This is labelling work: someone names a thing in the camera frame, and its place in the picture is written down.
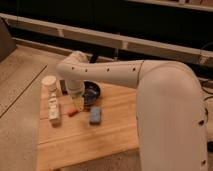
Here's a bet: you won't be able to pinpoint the white round cup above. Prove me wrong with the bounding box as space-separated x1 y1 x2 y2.
42 75 58 95

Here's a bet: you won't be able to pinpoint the white plastic bottle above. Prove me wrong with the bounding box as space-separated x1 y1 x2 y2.
48 93 61 125

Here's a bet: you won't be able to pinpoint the wooden table board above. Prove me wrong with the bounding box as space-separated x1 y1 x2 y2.
36 83 138 171

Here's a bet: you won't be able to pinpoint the black floor cables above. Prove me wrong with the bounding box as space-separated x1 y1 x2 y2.
198 43 213 154

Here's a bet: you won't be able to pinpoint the red pepper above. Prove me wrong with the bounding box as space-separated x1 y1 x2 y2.
68 109 78 117

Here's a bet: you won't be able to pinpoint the blue sponge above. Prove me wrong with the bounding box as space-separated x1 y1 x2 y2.
89 106 101 125

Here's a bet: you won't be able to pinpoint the white horizontal rail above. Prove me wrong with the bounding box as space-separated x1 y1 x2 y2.
0 13 213 67

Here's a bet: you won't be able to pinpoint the grey object at left edge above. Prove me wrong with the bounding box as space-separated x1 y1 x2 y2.
0 18 16 62

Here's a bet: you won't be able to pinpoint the dark ceramic bowl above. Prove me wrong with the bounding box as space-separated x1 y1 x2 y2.
83 81 101 106

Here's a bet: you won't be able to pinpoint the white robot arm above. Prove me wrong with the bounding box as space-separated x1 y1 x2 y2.
56 51 208 171

